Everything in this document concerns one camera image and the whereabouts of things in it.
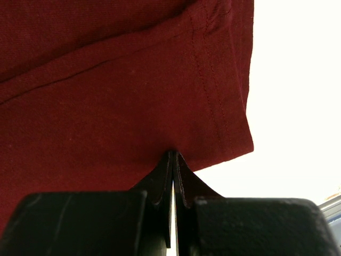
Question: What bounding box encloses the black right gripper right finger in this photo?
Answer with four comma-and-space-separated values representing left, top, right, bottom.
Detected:
173, 151, 223, 208

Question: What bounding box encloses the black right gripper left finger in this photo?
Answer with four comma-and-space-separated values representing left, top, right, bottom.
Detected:
130, 151, 173, 248

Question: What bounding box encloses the dark red t shirt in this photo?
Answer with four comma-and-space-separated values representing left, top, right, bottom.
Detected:
1, 1, 254, 228

